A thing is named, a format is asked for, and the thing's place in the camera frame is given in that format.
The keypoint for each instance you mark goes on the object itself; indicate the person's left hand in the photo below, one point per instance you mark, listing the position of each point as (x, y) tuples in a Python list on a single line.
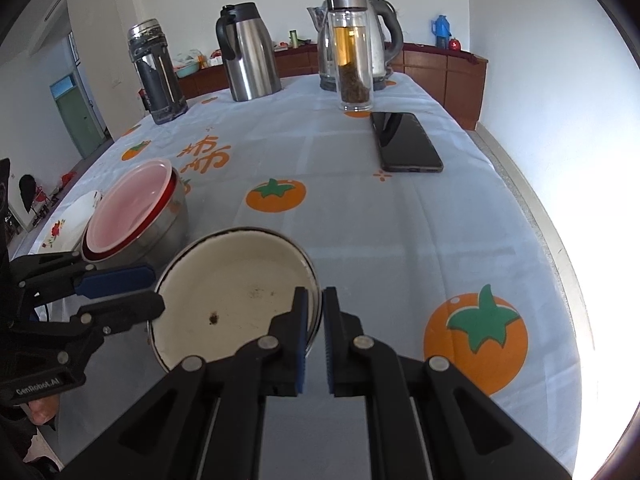
[(44, 410)]

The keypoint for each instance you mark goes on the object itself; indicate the white enamel bowl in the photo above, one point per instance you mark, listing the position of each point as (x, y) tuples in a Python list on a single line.
[(224, 289)]

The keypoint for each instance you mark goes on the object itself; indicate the blue thermos jug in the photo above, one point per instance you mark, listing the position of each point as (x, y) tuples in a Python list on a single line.
[(441, 31)]

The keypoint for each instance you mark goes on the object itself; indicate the red flower white plate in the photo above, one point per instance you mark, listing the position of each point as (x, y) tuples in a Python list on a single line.
[(63, 231)]

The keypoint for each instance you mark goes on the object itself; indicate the persimmon print white tablecloth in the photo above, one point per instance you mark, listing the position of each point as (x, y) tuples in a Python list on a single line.
[(404, 251)]

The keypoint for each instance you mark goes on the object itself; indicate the green door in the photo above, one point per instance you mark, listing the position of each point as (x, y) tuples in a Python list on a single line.
[(77, 115)]

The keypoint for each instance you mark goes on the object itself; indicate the black chair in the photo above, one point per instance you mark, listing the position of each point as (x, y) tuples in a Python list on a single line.
[(33, 197)]

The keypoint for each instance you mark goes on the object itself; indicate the pink plastic bowl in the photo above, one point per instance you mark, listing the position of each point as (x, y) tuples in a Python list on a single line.
[(127, 204)]

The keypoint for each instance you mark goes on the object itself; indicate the steel carafe black handle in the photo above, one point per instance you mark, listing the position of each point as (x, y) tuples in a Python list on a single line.
[(247, 52)]

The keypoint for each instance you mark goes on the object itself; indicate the steel bowl red rim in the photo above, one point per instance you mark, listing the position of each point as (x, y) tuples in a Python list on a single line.
[(157, 240)]

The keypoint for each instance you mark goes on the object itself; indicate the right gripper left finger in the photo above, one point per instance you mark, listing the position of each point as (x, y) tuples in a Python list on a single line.
[(270, 365)]

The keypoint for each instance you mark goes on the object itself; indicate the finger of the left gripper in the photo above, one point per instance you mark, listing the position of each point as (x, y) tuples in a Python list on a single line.
[(56, 275), (117, 312)]

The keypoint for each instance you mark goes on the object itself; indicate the black smartphone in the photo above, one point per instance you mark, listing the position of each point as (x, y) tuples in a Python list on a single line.
[(403, 145)]

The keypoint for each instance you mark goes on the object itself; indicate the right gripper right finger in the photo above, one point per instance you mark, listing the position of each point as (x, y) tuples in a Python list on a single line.
[(359, 365)]

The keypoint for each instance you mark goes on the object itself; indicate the stainless electric kettle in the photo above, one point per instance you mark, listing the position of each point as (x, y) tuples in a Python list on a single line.
[(386, 43)]

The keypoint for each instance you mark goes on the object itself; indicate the glass tea bottle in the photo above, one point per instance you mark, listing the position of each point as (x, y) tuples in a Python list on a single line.
[(350, 39)]

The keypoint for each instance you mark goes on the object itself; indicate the large black thermos flask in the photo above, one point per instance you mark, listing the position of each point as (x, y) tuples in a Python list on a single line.
[(148, 50)]

